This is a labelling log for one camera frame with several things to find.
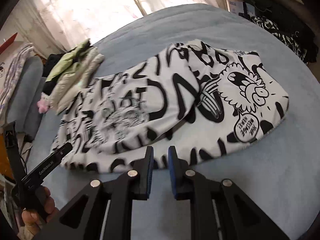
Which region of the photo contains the white black graffiti print jacket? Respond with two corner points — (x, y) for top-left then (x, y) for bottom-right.
(52, 40), (289, 173)

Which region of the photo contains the black white patterned clothes pile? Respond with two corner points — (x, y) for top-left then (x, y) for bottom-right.
(239, 0), (319, 64)

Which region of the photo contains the person's left hand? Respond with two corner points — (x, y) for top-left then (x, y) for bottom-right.
(17, 186), (59, 239)

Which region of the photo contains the blue grey pillow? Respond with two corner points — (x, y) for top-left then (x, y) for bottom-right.
(6, 56), (46, 139)

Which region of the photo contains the white pink cat plush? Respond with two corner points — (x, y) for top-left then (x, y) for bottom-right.
(37, 92), (51, 114)

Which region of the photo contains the folded cream puffer jacket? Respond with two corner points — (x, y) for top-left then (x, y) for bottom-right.
(49, 47), (105, 115)

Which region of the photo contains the floral folded quilt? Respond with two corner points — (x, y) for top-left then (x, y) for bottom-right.
(1, 43), (34, 125)

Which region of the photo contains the black garment by pillow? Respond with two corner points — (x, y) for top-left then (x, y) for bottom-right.
(42, 54), (64, 77)

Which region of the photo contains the folded green black jacket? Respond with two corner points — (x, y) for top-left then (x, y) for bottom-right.
(42, 38), (92, 96)

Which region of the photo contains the floral sheer curtain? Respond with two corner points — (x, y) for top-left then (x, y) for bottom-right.
(8, 0), (227, 56)

